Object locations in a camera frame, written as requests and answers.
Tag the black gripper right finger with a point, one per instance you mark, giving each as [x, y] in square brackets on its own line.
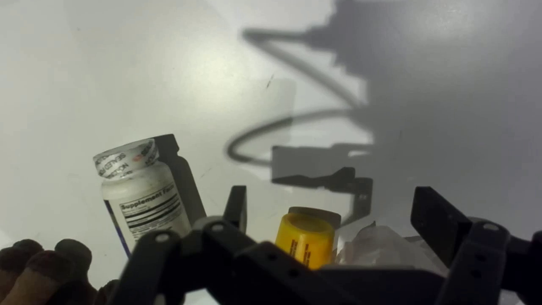
[482, 259]

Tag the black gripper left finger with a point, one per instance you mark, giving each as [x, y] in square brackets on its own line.
[220, 259]

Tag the yellow play-doh tub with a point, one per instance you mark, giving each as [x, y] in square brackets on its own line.
[308, 236]

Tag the white pill bottle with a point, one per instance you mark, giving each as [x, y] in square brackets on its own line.
[147, 186]

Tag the brown plush moose toy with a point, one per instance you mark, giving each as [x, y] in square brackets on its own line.
[30, 275]

